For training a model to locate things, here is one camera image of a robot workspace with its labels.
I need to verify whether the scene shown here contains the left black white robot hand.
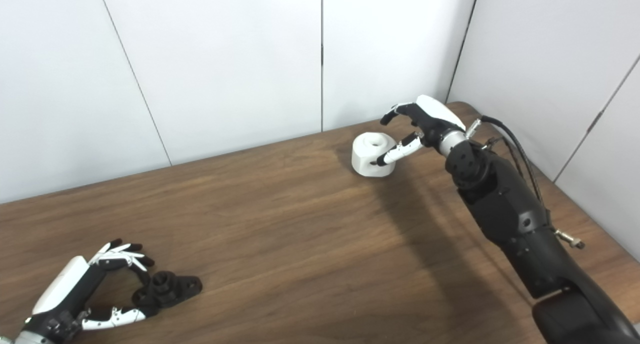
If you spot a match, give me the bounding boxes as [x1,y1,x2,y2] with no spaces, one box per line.
[21,238,159,344]

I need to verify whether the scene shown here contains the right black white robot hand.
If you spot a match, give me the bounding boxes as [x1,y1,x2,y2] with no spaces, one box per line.
[376,94,467,166]

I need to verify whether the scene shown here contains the round white plastic piece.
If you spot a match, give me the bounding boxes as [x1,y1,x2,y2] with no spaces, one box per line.
[351,132,398,178]

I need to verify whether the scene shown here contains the black plastic holder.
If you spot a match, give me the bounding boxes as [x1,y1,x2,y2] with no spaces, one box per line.
[131,271,203,315]

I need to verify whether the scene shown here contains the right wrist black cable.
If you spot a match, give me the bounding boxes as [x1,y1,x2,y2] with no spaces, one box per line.
[465,115,586,250]

